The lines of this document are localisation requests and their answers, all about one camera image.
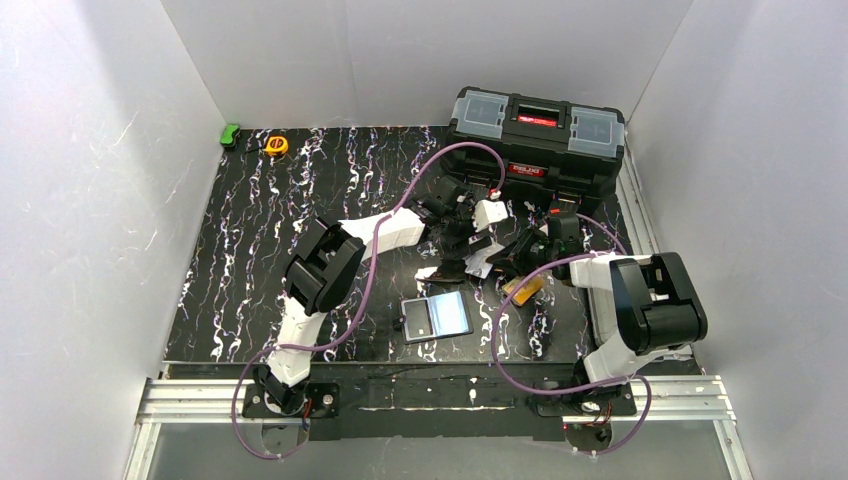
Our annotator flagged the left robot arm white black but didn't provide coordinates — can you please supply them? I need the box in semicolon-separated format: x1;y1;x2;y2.
252;178;505;411

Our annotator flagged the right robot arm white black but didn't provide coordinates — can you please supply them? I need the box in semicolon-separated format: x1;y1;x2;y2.
509;210;708;385

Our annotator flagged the white card on table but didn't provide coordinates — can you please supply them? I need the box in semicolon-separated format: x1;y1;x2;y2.
464;246;495;279

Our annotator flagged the orange object on table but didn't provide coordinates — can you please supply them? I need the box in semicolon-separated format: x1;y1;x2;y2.
501;276;545;307

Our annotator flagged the yellow tape measure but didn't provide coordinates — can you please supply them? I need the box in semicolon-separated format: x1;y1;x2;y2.
264;135;289;157

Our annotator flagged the green small object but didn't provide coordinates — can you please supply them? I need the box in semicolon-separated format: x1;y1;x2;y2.
219;124;241;150

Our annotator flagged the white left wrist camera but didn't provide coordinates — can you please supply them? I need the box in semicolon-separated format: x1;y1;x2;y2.
472;199;509;232

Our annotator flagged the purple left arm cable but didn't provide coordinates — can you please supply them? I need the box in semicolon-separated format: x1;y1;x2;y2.
230;141;507;462

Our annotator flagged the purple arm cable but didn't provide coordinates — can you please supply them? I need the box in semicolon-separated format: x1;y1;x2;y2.
491;210;652;457
230;141;507;462

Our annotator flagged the aluminium frame rail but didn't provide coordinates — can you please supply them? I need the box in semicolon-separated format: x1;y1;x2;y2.
614;148;690;362

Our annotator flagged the black toolbox with red handle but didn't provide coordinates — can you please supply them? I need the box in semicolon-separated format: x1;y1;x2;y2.
440;86;625;215

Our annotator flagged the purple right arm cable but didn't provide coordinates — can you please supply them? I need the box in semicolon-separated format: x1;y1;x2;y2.
491;210;652;457

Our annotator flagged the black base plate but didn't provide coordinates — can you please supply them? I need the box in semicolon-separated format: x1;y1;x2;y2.
236;362;620;441

